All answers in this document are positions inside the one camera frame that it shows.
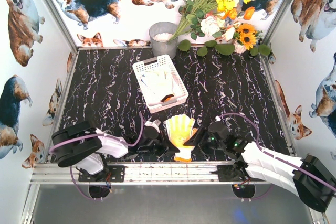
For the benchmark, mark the artificial flower bouquet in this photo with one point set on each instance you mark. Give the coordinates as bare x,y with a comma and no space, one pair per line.
225,23

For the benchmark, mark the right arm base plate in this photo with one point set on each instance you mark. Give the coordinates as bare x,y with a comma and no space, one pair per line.
236,174

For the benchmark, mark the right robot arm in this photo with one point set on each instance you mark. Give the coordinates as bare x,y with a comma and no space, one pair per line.
308,178

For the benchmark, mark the orange dotted glove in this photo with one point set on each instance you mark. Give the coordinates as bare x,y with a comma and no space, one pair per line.
180,128

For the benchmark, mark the grey metal bucket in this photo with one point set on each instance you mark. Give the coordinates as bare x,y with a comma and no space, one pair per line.
162,42

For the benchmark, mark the white perforated storage basket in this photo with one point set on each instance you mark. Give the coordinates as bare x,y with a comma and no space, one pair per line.
165,63

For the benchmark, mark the beige knit glove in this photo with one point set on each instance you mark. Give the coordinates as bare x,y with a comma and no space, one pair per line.
159,83

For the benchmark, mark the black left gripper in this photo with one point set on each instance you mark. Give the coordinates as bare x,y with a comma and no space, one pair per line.
159,145

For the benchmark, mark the aluminium front rail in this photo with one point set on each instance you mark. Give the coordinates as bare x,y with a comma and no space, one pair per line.
192,173

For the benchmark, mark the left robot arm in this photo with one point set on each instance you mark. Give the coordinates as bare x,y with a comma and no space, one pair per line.
85,146

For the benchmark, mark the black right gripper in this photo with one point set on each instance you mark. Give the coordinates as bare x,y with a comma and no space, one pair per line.
203,137

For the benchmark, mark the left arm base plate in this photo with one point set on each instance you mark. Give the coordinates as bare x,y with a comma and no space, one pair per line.
112,173

